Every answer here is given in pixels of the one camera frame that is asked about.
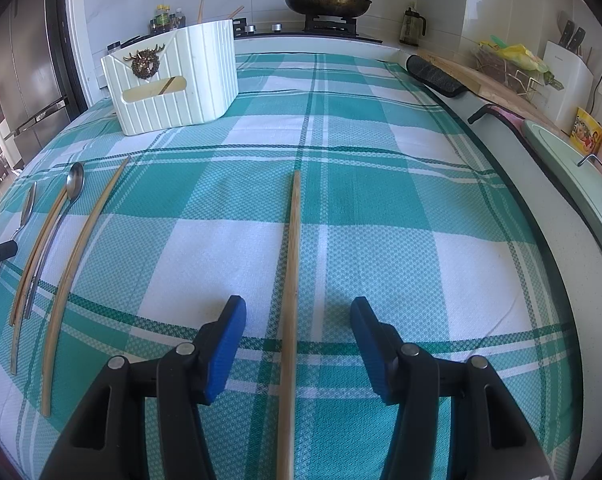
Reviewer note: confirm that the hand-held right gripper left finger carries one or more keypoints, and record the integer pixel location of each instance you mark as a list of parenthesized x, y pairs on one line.
[(226, 355)]

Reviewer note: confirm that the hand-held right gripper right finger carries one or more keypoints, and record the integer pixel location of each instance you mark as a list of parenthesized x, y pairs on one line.
[(373, 355)]

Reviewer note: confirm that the bamboo chopstick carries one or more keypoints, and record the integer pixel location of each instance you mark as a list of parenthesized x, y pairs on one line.
[(200, 12), (290, 310), (24, 285), (70, 280), (236, 12)]

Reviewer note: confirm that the small steel spoon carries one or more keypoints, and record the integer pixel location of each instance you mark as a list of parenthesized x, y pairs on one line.
[(29, 205)]

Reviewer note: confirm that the large steel spoon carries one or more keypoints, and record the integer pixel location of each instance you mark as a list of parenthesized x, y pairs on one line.
[(75, 182)]

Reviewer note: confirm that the white ribbed storage box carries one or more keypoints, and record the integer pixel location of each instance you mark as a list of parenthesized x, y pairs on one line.
[(191, 80)]

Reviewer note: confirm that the green checked tablecloth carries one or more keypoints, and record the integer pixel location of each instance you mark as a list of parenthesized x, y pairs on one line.
[(356, 185)]

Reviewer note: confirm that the steel refrigerator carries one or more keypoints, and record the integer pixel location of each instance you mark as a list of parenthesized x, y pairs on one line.
[(31, 60)]

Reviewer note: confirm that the light green tray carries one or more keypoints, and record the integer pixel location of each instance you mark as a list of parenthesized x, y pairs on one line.
[(571, 170)]

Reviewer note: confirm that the black quilted mat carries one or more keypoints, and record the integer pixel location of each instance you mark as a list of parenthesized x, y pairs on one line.
[(433, 75)]

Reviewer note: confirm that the clear plastic bottle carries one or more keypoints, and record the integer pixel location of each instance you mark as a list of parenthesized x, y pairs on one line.
[(179, 19)]

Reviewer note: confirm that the wooden cutting board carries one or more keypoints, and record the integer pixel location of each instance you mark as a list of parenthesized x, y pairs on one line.
[(481, 82)]

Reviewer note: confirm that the yellow printed packet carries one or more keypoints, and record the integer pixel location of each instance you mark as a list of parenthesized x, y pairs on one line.
[(587, 132)]

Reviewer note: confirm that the dark glass pitcher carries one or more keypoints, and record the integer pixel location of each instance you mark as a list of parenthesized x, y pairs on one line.
[(411, 27)]

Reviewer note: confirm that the white knife block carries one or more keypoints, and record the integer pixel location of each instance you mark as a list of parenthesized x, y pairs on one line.
[(566, 85)]

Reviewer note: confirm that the yellow plastic bag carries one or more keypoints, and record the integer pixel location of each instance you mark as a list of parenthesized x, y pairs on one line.
[(521, 57)]

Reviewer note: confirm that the black gas stove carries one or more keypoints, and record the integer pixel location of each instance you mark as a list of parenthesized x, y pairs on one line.
[(331, 25)]

